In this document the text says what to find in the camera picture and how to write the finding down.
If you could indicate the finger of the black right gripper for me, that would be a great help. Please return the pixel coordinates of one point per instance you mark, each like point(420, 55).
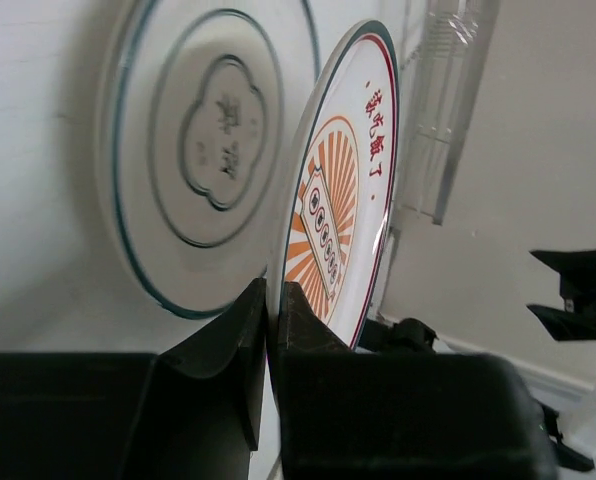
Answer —
point(567, 326)
point(577, 270)

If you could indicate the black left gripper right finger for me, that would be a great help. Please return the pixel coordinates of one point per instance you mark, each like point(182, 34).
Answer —
point(348, 415)

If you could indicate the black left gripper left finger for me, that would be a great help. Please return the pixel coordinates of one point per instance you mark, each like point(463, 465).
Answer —
point(192, 412)

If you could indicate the white plate orange pattern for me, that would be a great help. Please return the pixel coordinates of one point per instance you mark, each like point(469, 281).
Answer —
point(336, 195)

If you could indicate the white plate flower outline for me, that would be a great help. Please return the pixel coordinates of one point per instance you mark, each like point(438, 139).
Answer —
point(197, 105)

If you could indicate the wire dish rack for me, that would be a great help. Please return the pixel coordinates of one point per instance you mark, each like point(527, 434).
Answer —
point(442, 48)

